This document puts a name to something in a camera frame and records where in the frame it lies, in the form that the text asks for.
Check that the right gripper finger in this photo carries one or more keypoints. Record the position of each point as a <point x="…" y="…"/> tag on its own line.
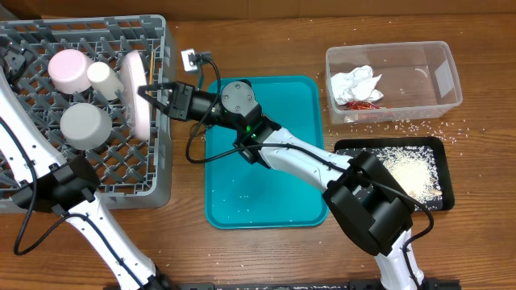
<point x="144" y="89"/>
<point x="163" y="107"/>

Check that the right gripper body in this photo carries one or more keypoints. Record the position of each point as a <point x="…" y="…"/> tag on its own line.
<point x="189" y="106"/>

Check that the wooden chopstick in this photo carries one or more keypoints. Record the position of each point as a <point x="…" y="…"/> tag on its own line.
<point x="151" y="71"/>

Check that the large white plate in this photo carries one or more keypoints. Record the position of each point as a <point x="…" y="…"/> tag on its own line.
<point x="138" y="109"/>

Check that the white plastic cup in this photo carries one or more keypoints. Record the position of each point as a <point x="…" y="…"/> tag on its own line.
<point x="103" y="79"/>

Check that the grey bowl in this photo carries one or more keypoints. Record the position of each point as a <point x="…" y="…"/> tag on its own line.
<point x="85" y="126"/>

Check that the small pink bowl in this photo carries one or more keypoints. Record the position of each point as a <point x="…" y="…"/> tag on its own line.
<point x="68" y="71"/>

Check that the red snack wrapper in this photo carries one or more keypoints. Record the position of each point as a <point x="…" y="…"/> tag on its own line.
<point x="360" y="106"/>

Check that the white napkin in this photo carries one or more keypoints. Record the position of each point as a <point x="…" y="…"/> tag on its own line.
<point x="356" y="85"/>

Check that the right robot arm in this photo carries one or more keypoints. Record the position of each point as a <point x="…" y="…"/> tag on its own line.
<point x="370" y="206"/>

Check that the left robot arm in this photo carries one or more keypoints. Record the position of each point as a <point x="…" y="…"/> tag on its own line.
<point x="49" y="183"/>

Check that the grey dishwasher rack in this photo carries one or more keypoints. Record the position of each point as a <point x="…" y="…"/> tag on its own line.
<point x="133" y="173"/>

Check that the teal plastic tray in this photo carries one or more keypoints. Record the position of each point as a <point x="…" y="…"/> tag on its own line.
<point x="240" y="195"/>

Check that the clear plastic bin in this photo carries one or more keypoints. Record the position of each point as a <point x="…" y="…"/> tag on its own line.
<point x="417" y="80"/>

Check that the rice and food scraps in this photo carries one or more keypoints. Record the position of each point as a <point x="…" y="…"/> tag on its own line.
<point x="418" y="169"/>

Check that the black plastic tray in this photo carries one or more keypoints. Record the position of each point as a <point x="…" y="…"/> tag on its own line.
<point x="407" y="141"/>

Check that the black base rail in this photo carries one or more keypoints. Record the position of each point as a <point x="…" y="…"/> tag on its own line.
<point x="430" y="284"/>

